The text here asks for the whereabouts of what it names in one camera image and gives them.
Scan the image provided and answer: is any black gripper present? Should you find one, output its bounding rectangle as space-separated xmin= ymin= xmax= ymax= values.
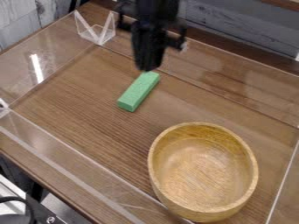
xmin=117 ymin=0 xmax=187 ymax=72

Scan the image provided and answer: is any green rectangular block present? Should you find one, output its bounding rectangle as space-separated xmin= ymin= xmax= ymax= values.
xmin=117 ymin=72 xmax=161 ymax=112

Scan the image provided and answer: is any brown wooden bowl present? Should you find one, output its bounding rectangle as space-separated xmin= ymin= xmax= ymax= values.
xmin=147 ymin=122 xmax=260 ymax=222

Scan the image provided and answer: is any clear acrylic corner bracket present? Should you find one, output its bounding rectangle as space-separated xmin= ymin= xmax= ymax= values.
xmin=74 ymin=10 xmax=117 ymax=46

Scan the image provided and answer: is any clear acrylic front wall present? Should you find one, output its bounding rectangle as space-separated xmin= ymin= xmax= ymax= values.
xmin=0 ymin=109 xmax=191 ymax=224

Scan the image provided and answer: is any black metal table bracket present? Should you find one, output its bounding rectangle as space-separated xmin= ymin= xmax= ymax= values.
xmin=26 ymin=193 xmax=90 ymax=224

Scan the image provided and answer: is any black cable under table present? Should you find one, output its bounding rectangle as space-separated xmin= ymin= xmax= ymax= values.
xmin=0 ymin=196 xmax=41 ymax=224

